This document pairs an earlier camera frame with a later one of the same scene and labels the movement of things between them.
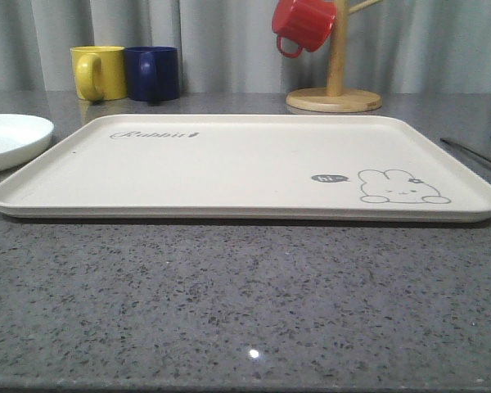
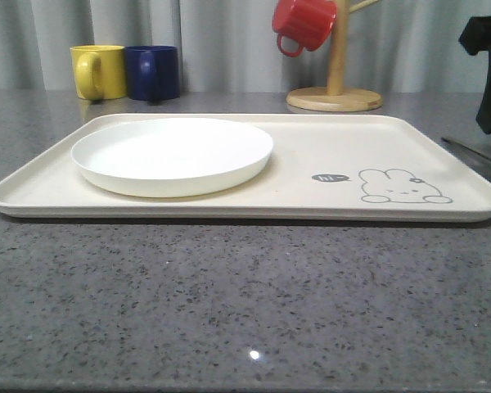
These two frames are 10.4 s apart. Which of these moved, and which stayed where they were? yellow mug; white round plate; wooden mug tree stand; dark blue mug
Moved: white round plate
Stayed: dark blue mug; yellow mug; wooden mug tree stand
